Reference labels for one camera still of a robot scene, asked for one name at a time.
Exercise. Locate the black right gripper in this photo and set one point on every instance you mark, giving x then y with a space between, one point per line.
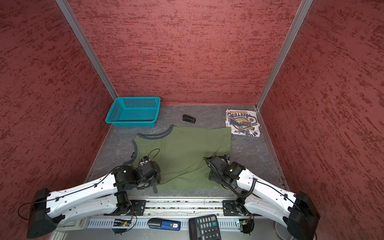
212 176

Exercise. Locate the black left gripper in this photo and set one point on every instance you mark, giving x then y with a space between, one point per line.
156 180

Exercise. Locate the green tank top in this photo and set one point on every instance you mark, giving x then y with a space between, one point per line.
180 154

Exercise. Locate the white tank top navy trim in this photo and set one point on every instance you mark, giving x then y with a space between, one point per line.
243 123

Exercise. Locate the small black stapler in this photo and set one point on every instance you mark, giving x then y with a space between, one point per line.
189 119

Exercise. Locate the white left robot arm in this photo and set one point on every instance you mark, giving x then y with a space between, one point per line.
107 195

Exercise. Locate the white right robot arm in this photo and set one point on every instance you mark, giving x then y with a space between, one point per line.
255 196

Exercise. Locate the blue black handheld device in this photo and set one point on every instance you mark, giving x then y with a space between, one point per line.
164 224

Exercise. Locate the left small circuit board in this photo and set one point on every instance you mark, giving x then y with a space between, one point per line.
124 223

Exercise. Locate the small circuit board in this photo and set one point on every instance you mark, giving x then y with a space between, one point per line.
247 226
124 223

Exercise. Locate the black calculator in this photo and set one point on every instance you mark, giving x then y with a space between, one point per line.
204 228

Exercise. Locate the right small circuit board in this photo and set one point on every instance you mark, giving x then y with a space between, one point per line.
247 226

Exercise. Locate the teal plastic laundry basket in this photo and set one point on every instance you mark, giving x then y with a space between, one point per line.
134 112

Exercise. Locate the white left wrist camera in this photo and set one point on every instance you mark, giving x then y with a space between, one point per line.
144 160

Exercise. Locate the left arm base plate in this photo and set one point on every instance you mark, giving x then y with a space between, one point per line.
139 207

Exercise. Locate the aluminium rail frame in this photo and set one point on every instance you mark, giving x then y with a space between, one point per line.
186 207

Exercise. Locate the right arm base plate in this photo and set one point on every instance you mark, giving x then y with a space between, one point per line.
234 208

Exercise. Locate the grey metal corner post right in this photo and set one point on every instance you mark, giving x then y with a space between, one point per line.
290 37

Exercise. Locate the grey metal corner post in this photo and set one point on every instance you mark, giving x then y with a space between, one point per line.
78 31
290 37

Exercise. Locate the grey metal corner post left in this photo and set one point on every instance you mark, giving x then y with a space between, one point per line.
78 31

